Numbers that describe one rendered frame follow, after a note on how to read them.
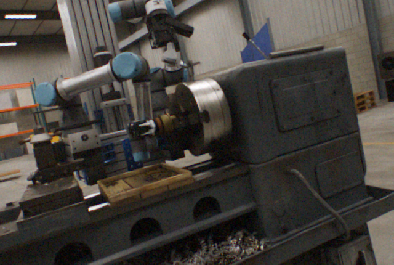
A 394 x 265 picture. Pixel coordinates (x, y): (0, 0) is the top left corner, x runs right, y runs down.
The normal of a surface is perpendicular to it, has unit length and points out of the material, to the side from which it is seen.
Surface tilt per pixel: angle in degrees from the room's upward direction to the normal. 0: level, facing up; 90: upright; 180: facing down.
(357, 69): 90
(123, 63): 89
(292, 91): 90
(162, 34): 77
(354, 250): 88
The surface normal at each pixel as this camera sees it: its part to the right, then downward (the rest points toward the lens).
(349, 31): -0.77, 0.19
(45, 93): -0.29, 0.12
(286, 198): 0.39, -0.04
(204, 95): 0.23, -0.54
